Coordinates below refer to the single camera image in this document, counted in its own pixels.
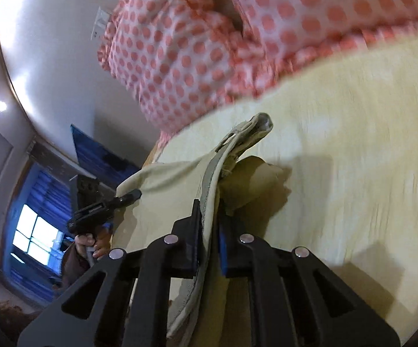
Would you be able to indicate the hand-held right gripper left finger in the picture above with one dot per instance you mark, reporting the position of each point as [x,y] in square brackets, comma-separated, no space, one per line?
[197,231]

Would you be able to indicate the blue curtain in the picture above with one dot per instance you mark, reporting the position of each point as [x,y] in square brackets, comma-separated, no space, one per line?
[42,191]

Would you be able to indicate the round ceiling light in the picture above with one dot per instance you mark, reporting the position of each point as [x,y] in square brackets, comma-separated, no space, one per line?
[1,106]

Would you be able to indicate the blue wall panel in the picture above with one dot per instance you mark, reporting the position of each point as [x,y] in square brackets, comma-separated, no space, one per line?
[97,155]

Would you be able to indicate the beige pants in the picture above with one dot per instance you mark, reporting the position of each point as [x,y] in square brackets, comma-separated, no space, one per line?
[165,188]

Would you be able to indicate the bright window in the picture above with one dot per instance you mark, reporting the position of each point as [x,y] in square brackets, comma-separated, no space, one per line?
[35,233]

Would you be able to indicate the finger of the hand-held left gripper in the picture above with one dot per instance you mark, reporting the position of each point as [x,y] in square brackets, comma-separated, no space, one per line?
[127,198]

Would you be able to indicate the person's left forearm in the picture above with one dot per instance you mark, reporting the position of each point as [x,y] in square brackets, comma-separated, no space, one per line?
[73,264]

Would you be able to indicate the white wall switch plate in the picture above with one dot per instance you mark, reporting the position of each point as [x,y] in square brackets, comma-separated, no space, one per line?
[99,23]

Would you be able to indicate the red polka dot pillow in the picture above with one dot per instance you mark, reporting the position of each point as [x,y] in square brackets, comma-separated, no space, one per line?
[201,43]

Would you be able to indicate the person's left hand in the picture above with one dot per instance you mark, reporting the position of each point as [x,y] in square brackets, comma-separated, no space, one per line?
[86,244]

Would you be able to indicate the yellow bed sheet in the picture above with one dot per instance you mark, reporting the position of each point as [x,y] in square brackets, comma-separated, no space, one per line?
[357,151]

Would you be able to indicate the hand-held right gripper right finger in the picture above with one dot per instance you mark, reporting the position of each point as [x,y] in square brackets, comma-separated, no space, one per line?
[223,249]

